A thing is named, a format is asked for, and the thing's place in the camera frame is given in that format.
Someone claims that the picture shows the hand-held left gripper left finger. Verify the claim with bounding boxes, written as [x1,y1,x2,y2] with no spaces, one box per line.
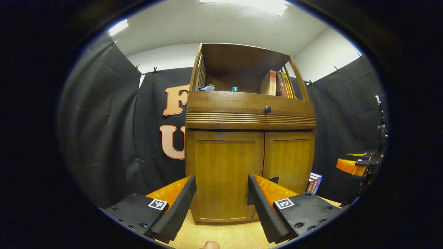
[99,175,197,244]

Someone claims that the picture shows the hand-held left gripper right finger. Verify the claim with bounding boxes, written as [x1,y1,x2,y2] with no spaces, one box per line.
[247,173,352,244]

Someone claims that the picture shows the wooden cabinet door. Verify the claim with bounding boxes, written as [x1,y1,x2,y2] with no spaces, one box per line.
[186,130,265,223]
[261,131,316,195]

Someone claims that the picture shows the wooden double-door shoe cabinet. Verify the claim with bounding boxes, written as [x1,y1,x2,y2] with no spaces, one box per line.
[184,43,317,226]

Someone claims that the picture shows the blue book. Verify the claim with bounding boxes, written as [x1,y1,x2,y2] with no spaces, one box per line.
[313,172,323,195]

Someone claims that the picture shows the dark red book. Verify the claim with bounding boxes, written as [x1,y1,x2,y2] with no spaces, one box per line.
[275,71,289,98]

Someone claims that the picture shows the wooden drawer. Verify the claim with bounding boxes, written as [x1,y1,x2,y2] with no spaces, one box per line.
[186,91,316,130]

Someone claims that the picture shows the small ceiling light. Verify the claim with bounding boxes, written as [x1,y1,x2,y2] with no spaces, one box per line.
[108,19,129,37]

